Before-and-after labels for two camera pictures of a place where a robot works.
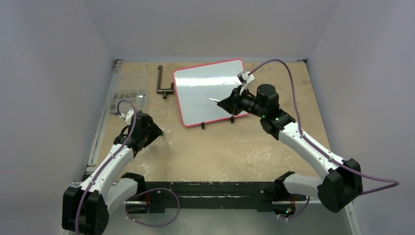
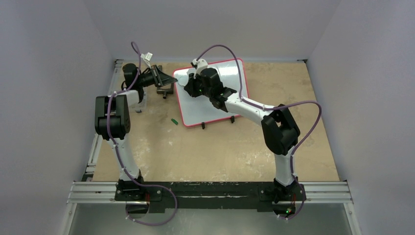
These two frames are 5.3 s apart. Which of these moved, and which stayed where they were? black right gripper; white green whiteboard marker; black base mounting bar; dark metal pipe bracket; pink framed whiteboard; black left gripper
Moved: white green whiteboard marker; black left gripper; black right gripper
Stayed: pink framed whiteboard; black base mounting bar; dark metal pipe bracket
